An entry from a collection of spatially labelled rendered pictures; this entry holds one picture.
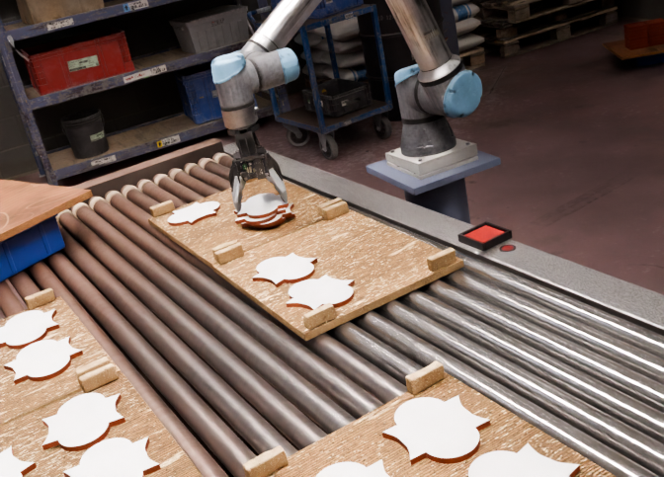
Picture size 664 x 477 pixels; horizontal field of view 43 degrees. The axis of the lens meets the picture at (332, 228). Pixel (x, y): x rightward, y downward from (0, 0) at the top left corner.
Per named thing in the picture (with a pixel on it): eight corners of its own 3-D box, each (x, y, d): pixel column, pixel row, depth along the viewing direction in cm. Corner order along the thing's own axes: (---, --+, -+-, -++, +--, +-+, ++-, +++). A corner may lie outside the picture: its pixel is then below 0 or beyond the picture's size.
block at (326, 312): (333, 313, 147) (330, 300, 146) (338, 317, 146) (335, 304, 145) (303, 327, 145) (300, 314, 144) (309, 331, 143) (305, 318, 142)
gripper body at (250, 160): (238, 187, 184) (225, 134, 180) (237, 174, 192) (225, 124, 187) (272, 179, 184) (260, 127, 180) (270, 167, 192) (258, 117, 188)
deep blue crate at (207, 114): (244, 99, 661) (233, 52, 646) (259, 108, 625) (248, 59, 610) (184, 116, 647) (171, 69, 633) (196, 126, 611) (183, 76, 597)
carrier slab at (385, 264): (351, 215, 192) (350, 208, 191) (464, 267, 158) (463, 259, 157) (213, 272, 177) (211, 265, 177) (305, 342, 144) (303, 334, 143)
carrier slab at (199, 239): (269, 179, 226) (268, 173, 226) (350, 213, 193) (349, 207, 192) (149, 224, 211) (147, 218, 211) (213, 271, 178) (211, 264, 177)
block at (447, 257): (452, 259, 158) (450, 246, 157) (457, 262, 157) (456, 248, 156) (427, 270, 156) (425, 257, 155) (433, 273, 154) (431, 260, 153)
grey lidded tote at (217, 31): (235, 35, 640) (227, 3, 631) (256, 38, 611) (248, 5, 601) (175, 52, 619) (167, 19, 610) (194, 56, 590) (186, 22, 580)
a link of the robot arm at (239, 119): (220, 106, 186) (256, 98, 186) (225, 125, 188) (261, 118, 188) (220, 114, 179) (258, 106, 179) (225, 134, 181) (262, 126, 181)
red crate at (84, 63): (123, 64, 615) (112, 26, 604) (136, 71, 577) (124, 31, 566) (33, 88, 593) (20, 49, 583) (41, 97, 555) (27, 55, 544)
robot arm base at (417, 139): (432, 136, 237) (426, 103, 234) (467, 142, 225) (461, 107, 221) (390, 153, 231) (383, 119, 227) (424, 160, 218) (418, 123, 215)
